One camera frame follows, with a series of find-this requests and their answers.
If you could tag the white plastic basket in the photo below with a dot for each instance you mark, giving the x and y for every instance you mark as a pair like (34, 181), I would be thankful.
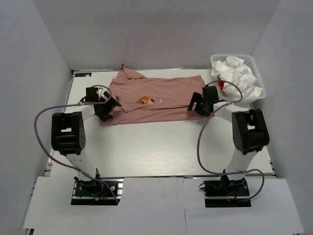
(248, 61)

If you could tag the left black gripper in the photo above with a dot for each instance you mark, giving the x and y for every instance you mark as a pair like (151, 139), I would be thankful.
(110, 105)

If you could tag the pink t shirt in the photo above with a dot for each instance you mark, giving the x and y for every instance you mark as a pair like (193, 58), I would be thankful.
(143, 99)

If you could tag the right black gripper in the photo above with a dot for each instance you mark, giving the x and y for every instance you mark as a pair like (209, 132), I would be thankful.
(196, 98)

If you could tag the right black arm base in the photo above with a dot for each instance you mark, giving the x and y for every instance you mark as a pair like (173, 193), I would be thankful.
(217, 195)

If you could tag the white t shirt in basket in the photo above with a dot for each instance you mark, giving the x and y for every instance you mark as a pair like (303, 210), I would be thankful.
(234, 70)

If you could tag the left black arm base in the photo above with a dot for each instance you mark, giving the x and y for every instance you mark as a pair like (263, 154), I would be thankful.
(93, 193)

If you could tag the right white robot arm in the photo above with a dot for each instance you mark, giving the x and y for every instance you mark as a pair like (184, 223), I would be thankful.
(249, 131)

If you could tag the white t shirt red print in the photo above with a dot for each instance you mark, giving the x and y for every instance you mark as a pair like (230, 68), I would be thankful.
(248, 94)

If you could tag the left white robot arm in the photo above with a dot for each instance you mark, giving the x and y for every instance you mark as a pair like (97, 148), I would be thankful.
(68, 133)

